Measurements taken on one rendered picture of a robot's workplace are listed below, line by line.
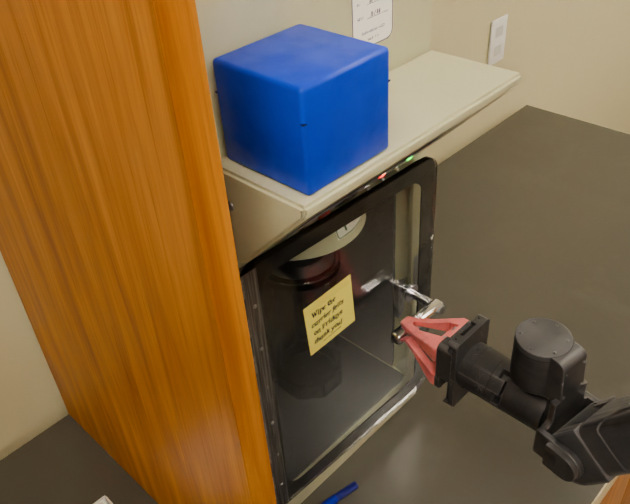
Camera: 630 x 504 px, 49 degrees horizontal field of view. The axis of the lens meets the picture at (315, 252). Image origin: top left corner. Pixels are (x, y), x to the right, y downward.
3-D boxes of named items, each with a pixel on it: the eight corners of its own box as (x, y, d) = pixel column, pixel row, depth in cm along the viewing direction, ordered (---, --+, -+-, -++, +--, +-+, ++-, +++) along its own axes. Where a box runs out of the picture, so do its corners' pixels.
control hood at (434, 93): (222, 256, 65) (206, 163, 59) (428, 129, 82) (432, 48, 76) (310, 309, 58) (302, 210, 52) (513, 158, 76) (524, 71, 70)
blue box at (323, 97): (225, 159, 59) (209, 58, 54) (306, 117, 64) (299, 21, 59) (309, 198, 53) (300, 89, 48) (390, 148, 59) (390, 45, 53)
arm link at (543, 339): (572, 489, 69) (625, 443, 72) (592, 417, 61) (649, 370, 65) (482, 415, 76) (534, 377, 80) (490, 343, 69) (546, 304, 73)
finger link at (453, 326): (420, 292, 86) (485, 326, 80) (418, 333, 90) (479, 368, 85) (386, 320, 82) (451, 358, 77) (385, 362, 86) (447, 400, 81)
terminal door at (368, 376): (274, 507, 90) (235, 269, 66) (421, 379, 106) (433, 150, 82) (278, 511, 90) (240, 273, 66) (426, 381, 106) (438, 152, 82)
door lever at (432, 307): (368, 331, 87) (368, 316, 86) (415, 294, 92) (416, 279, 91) (400, 351, 84) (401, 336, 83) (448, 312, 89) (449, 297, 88)
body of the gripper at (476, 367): (476, 310, 80) (533, 339, 76) (469, 370, 86) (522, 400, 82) (443, 339, 76) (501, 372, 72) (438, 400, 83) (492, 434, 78)
